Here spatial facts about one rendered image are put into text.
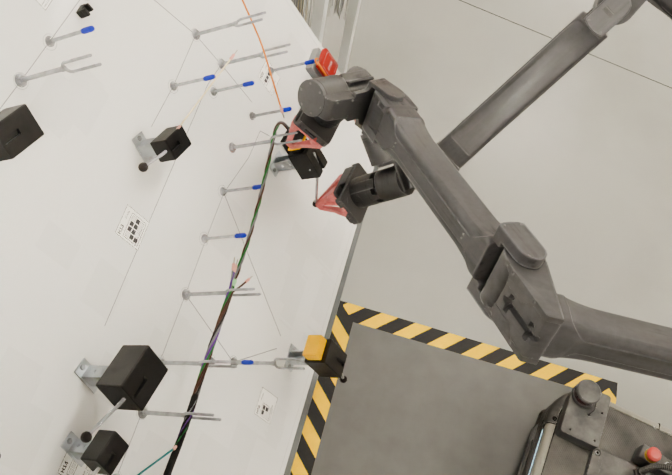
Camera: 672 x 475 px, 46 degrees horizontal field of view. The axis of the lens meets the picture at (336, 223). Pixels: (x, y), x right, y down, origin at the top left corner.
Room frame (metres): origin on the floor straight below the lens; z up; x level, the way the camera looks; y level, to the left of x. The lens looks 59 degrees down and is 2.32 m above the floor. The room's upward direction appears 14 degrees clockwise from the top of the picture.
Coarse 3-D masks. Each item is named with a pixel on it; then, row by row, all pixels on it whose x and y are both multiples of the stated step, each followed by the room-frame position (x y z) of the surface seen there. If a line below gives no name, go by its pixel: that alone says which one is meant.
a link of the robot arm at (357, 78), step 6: (354, 66) 0.87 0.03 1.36; (348, 72) 0.85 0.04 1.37; (354, 72) 0.85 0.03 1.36; (360, 72) 0.86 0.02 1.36; (366, 72) 0.87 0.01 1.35; (348, 78) 0.83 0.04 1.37; (354, 78) 0.84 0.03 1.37; (360, 78) 0.85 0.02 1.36; (366, 78) 0.85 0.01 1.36; (372, 78) 0.86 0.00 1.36; (348, 84) 0.82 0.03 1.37; (354, 84) 0.83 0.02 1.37; (360, 84) 0.84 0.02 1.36; (366, 84) 0.84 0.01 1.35; (354, 90) 0.82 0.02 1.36
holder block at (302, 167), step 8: (304, 152) 0.82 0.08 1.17; (312, 152) 0.83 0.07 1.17; (320, 152) 0.84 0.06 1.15; (296, 160) 0.81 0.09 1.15; (304, 160) 0.81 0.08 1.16; (312, 160) 0.81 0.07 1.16; (320, 160) 0.83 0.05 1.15; (296, 168) 0.81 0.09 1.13; (304, 168) 0.81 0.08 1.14; (312, 168) 0.80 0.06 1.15; (320, 168) 0.82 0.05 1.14; (304, 176) 0.80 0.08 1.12; (312, 176) 0.80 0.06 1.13
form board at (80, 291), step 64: (0, 0) 0.66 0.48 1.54; (64, 0) 0.74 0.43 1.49; (128, 0) 0.83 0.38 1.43; (192, 0) 0.93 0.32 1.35; (256, 0) 1.06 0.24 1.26; (0, 64) 0.59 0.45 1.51; (64, 64) 0.66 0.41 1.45; (128, 64) 0.74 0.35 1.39; (192, 64) 0.84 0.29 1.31; (256, 64) 0.95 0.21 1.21; (64, 128) 0.59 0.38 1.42; (128, 128) 0.66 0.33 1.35; (192, 128) 0.74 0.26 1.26; (256, 128) 0.85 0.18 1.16; (0, 192) 0.45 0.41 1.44; (64, 192) 0.51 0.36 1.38; (128, 192) 0.58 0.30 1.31; (192, 192) 0.65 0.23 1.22; (256, 192) 0.75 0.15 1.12; (320, 192) 0.87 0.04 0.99; (0, 256) 0.39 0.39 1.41; (64, 256) 0.44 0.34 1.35; (128, 256) 0.49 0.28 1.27; (192, 256) 0.56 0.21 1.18; (256, 256) 0.65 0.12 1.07; (320, 256) 0.75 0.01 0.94; (0, 320) 0.32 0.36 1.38; (64, 320) 0.36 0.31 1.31; (128, 320) 0.41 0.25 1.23; (192, 320) 0.48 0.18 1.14; (256, 320) 0.55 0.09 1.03; (320, 320) 0.64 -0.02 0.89; (0, 384) 0.25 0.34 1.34; (64, 384) 0.29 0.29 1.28; (192, 384) 0.39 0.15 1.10; (256, 384) 0.45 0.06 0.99; (0, 448) 0.19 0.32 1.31; (128, 448) 0.26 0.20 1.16; (192, 448) 0.30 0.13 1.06; (256, 448) 0.36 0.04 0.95
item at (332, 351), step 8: (328, 344) 0.55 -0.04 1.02; (336, 344) 0.55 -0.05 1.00; (288, 352) 0.54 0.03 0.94; (296, 352) 0.54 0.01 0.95; (328, 352) 0.53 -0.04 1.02; (336, 352) 0.54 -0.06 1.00; (344, 352) 0.55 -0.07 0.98; (288, 360) 0.53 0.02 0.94; (296, 360) 0.53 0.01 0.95; (304, 360) 0.53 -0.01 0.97; (312, 360) 0.51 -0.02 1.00; (320, 360) 0.51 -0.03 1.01; (328, 360) 0.52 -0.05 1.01; (336, 360) 0.53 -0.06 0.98; (344, 360) 0.54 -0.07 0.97; (312, 368) 0.51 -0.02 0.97; (320, 368) 0.51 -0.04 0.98; (328, 368) 0.51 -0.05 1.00; (336, 368) 0.52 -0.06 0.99; (320, 376) 0.51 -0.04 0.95; (328, 376) 0.51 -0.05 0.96; (336, 376) 0.51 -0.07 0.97; (344, 376) 0.54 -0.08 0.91
